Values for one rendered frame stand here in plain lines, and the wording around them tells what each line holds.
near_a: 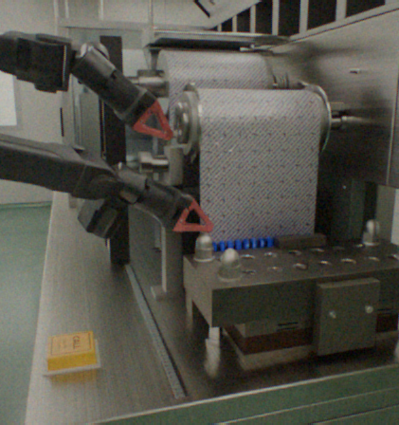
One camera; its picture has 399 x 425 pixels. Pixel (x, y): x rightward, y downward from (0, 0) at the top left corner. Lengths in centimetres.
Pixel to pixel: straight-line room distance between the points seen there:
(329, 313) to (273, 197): 26
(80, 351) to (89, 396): 8
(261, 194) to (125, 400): 43
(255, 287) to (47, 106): 579
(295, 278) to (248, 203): 21
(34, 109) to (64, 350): 570
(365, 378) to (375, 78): 52
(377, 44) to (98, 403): 75
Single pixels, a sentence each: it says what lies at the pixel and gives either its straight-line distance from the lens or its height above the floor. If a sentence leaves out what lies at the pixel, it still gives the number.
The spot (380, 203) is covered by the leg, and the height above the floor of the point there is 105.
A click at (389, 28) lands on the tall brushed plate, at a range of 89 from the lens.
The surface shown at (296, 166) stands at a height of 117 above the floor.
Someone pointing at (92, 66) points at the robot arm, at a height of 134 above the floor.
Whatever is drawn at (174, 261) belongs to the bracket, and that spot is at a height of 98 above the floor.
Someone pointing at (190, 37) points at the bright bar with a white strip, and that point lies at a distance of 114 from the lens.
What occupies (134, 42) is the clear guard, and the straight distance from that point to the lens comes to 182.
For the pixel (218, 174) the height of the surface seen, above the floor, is 116.
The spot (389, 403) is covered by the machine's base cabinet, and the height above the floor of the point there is 83.
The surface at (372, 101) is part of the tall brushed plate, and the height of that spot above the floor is 129.
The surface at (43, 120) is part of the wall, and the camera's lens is 632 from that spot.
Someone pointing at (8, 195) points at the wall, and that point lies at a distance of 646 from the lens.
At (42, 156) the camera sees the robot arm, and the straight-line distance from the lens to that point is 64.
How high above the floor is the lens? 127
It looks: 13 degrees down
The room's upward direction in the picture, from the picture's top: straight up
